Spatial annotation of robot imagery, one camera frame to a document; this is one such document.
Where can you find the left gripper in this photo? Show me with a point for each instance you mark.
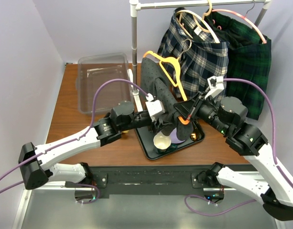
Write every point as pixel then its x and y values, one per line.
pixel 153 127

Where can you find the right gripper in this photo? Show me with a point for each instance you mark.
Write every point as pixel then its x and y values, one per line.
pixel 187 107

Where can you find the grey dotted skirt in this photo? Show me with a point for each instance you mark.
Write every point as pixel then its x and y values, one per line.
pixel 155 82

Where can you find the navy white plaid skirt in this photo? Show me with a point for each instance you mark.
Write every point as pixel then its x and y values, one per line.
pixel 200 55

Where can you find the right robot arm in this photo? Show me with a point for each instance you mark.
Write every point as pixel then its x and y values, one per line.
pixel 275 194

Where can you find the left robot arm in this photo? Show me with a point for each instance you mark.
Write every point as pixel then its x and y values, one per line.
pixel 42 164

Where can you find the green plaid skirt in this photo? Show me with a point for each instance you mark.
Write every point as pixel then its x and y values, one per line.
pixel 249 59

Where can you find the pink hanger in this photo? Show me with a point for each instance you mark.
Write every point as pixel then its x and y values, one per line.
pixel 264 41

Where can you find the black tray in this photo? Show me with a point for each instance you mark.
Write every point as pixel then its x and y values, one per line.
pixel 146 140

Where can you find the gold spoon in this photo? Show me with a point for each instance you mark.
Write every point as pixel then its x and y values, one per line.
pixel 195 135

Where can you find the cream paper cup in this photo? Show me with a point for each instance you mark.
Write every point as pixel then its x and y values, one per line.
pixel 162 142

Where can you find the purple plate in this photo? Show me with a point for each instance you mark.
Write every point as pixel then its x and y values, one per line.
pixel 174 138

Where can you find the dark green cup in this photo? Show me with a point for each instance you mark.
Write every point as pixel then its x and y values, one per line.
pixel 170 149

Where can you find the clear plastic bin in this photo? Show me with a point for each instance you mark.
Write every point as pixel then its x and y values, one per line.
pixel 93 72

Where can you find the white metal clothes rack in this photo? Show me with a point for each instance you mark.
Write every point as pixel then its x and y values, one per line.
pixel 136 6

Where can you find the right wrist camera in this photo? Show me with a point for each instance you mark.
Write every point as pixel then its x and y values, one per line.
pixel 216 86

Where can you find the black mounting base plate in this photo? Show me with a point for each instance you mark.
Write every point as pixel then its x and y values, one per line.
pixel 150 180

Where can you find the aluminium frame rail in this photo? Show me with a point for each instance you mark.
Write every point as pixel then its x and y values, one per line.
pixel 56 205

